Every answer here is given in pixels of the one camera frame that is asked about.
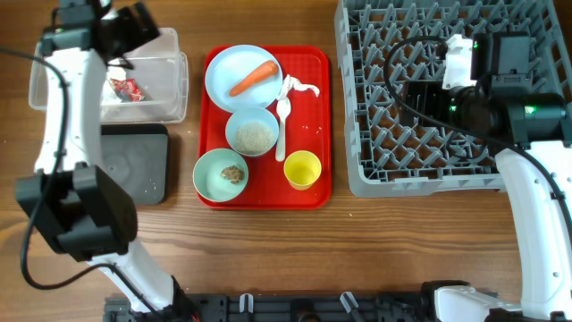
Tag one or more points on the white plastic spoon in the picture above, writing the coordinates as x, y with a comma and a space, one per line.
283, 110

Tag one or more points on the orange carrot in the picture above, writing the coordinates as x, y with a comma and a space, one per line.
261, 73

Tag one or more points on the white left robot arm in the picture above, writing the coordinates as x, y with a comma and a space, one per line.
70, 200

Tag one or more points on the small twisted white napkin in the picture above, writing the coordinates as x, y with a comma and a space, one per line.
290, 82

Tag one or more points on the yellow plastic cup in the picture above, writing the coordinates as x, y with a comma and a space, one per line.
302, 169

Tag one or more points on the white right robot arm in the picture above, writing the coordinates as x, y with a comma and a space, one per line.
487, 93

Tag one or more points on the black waste tray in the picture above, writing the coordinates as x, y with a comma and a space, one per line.
136, 156

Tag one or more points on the light blue bowl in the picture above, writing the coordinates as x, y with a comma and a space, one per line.
249, 115

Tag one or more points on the mint green bowl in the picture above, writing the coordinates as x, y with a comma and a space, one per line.
207, 178

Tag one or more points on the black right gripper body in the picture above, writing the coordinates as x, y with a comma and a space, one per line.
434, 105

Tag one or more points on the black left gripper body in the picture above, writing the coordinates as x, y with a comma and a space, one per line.
130, 31

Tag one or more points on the white rice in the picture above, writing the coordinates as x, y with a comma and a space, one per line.
254, 138

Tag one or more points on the clear plastic waste bin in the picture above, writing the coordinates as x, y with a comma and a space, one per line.
160, 71

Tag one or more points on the grey dishwasher rack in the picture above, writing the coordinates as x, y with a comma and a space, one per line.
389, 158

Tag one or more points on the brown food scrap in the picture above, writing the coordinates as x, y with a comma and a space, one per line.
233, 174

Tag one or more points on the red plastic tray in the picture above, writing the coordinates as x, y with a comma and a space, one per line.
308, 127

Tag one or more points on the red snack wrapper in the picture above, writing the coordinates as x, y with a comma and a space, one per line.
127, 90

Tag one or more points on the light blue plate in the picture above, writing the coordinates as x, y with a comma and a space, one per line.
228, 68

